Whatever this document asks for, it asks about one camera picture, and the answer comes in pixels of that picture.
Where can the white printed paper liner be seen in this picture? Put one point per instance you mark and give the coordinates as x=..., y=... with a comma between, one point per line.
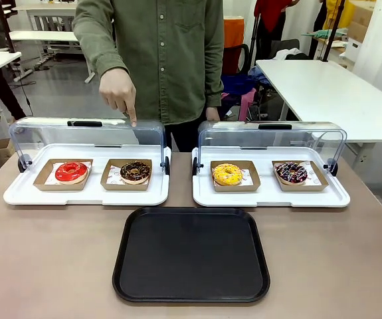
x=112, y=177
x=313, y=177
x=248, y=177
x=50, y=179

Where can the bystander in yellow top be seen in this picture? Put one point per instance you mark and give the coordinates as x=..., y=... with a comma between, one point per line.
x=330, y=16

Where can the orange bin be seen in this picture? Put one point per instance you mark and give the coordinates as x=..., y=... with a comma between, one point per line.
x=233, y=31

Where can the blue cloth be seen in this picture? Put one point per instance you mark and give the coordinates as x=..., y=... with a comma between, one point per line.
x=240, y=81

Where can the dark purple striped donut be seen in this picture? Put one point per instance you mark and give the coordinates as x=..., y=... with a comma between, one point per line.
x=285, y=175

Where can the white desk with metal legs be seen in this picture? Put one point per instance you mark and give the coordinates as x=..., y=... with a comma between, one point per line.
x=44, y=36

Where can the red glazed donut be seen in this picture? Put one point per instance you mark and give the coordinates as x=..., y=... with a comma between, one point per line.
x=63, y=175

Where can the green paper sheet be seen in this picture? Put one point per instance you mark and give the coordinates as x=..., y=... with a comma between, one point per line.
x=323, y=33

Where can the pink cloth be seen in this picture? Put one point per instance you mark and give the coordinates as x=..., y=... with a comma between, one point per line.
x=248, y=103

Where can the person's left hand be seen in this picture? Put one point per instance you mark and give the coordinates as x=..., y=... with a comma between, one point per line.
x=212, y=114

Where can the person's right forearm green sleeve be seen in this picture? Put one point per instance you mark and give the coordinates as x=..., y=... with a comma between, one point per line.
x=101, y=50

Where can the yellow sprinkled donut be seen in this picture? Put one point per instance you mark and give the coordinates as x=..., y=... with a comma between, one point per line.
x=220, y=176

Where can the brown cardboard donut tray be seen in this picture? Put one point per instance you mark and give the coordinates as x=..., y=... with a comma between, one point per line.
x=42, y=181
x=253, y=187
x=320, y=186
x=109, y=186

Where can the black office chair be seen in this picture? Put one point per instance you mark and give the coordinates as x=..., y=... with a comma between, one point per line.
x=235, y=60

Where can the bystander in red top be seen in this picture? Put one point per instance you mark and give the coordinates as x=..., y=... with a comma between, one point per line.
x=273, y=20

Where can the person's right hand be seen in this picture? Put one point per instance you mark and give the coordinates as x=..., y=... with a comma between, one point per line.
x=116, y=91

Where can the large white table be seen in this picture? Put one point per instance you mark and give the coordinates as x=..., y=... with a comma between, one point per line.
x=330, y=96

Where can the person's body green shirt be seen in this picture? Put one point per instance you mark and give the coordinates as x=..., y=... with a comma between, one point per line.
x=167, y=60

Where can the white storage box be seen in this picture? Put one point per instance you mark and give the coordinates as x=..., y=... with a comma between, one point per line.
x=354, y=48

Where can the person's left forearm green sleeve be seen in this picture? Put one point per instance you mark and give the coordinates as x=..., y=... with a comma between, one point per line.
x=215, y=73

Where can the white display case base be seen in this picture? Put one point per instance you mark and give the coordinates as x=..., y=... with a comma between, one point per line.
x=87, y=196
x=267, y=198

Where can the black plastic serving tray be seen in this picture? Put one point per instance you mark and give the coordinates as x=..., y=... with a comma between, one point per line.
x=190, y=256

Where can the black stand pole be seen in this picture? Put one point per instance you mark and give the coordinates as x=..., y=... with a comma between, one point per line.
x=331, y=36

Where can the clear display case lid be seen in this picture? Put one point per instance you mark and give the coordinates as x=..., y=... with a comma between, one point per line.
x=77, y=133
x=277, y=136

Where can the white cloth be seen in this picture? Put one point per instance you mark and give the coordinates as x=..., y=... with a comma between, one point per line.
x=287, y=54

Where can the chocolate sprinkled donut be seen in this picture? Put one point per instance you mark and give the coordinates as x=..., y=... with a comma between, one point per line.
x=127, y=174

